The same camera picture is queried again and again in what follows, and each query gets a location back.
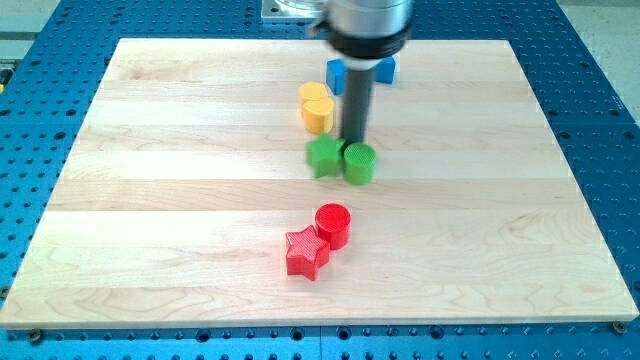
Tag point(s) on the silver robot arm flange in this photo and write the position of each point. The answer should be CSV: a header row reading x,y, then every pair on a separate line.
x,y
364,31

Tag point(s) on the green star block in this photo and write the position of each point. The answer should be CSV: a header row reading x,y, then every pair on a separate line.
x,y
324,156

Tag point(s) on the red star block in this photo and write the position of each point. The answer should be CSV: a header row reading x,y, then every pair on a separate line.
x,y
306,253

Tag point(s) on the red cylinder block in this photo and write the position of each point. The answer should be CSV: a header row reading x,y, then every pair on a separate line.
x,y
333,223

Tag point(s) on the green cylinder block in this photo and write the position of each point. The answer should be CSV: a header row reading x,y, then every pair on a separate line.
x,y
359,163

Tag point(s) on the yellow block front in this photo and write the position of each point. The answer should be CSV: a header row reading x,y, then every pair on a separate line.
x,y
318,115

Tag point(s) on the yellow block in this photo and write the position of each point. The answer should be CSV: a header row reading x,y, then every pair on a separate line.
x,y
311,91
318,115

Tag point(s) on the yellow block rear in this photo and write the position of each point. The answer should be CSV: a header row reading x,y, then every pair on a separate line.
x,y
311,91

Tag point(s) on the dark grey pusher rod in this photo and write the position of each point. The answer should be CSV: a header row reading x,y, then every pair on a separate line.
x,y
356,104

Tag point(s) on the blue block left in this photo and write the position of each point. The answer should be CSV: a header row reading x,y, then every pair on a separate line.
x,y
335,76

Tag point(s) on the blue block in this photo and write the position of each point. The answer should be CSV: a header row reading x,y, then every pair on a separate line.
x,y
385,72
335,76

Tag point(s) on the blue block right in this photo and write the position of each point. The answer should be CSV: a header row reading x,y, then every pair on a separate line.
x,y
385,72

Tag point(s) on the wooden board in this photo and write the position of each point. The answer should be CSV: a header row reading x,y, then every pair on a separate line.
x,y
189,169

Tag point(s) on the board clamp screw left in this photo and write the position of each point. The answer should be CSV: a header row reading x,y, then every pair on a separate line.
x,y
34,336

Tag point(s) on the board clamp screw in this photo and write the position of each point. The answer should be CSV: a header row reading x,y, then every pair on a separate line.
x,y
619,327
34,336

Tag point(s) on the board clamp screw right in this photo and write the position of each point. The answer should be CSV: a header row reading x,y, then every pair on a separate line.
x,y
619,327

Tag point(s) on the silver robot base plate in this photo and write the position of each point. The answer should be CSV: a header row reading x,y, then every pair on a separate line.
x,y
282,11

